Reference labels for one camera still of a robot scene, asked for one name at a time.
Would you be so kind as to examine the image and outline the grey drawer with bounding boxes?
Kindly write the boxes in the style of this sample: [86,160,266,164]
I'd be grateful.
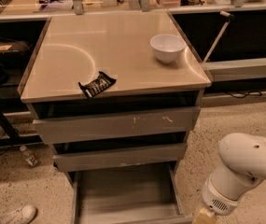
[71,163,192,224]
[53,143,187,172]
[33,106,200,144]

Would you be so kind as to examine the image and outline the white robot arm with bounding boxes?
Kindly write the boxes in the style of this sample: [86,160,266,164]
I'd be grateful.
[191,133,266,224]

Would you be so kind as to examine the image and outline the grey drawer cabinet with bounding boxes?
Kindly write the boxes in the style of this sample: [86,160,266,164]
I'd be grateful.
[18,10,214,224]

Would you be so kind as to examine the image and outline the black snack packet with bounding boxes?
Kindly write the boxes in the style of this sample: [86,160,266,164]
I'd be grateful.
[78,71,116,99]

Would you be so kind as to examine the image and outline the white bowl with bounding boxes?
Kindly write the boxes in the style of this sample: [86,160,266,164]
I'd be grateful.
[150,34,187,63]

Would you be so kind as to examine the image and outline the white sneaker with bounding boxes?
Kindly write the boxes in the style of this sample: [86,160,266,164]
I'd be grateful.
[0,204,37,224]

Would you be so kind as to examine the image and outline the plastic water bottle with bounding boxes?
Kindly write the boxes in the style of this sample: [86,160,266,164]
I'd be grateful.
[20,146,40,167]

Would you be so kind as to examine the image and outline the black stand leg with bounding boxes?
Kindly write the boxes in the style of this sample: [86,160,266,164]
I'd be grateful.
[0,110,20,143]

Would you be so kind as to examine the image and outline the black bag with label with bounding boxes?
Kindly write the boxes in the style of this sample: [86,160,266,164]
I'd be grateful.
[0,41,31,63]

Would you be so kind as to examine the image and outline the black cable on floor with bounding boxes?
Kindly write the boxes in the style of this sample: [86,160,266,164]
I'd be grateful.
[225,90,263,99]

